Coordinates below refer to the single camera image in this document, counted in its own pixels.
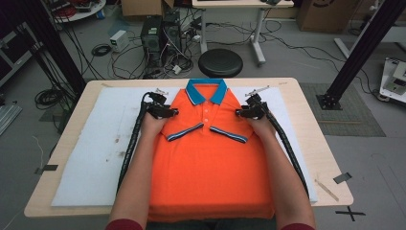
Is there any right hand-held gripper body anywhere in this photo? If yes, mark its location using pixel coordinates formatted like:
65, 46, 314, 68
244, 84, 271, 121

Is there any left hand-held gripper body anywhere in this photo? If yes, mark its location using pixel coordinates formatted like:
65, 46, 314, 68
147, 88, 170, 120

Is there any orange polo shirt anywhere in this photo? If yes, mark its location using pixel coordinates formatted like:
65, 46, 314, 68
147, 78, 276, 223

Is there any person's right hand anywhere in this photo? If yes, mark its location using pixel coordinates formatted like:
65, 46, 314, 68
248, 118, 276, 139

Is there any person's left hand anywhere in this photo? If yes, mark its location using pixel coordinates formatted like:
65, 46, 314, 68
142, 111, 170, 140

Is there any black round stool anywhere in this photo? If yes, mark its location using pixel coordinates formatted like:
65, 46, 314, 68
197, 48, 244, 80

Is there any black computer tower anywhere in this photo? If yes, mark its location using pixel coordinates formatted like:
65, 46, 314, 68
140, 15, 183, 70

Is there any wooden table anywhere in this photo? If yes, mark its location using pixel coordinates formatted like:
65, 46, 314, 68
23, 77, 354, 219

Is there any white desk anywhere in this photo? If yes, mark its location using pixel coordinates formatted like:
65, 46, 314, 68
191, 0, 295, 67

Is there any white foam mat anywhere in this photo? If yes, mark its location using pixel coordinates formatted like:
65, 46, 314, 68
51, 85, 319, 208

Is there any small white box device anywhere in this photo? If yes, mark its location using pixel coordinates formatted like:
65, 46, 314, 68
109, 29, 130, 53

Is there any grey floor mat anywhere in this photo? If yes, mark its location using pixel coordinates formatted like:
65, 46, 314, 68
300, 82, 387, 138

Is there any plain cardboard box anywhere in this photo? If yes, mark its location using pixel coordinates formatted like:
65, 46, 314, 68
120, 0, 175, 17

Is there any thin wooden stick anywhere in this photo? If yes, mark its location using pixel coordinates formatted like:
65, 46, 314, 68
314, 178, 340, 202

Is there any black tape strip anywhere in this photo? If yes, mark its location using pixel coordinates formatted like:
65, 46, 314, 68
333, 172, 352, 185
34, 164, 59, 175

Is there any cardboard box with dark print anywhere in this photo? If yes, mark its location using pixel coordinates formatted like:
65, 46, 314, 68
296, 0, 368, 33

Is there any round white table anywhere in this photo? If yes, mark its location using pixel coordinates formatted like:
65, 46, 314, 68
47, 0, 107, 24

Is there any person's dark red left sleeve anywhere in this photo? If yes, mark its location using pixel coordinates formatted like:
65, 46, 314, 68
104, 218, 145, 230

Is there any person's dark red sleeve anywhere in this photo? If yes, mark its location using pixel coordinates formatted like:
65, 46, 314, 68
281, 222, 317, 230
104, 218, 145, 230

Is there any person's dark red right sleeve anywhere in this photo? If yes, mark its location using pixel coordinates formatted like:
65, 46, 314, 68
281, 222, 317, 230

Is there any white machine with grey panel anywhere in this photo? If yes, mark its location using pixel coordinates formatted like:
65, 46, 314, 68
378, 57, 406, 104

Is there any grey shelf unit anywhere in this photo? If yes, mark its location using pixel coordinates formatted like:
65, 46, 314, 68
0, 30, 44, 88

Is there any small coiled black cable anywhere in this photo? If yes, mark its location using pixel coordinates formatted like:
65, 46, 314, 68
91, 43, 113, 58

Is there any large black cable bundle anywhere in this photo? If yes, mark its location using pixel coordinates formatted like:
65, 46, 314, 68
34, 86, 67, 111

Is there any black metal post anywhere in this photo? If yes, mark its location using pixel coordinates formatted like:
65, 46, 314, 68
17, 0, 87, 97
315, 0, 406, 111

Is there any silver aluminium rail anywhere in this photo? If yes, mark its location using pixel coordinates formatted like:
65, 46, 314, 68
0, 103, 23, 137

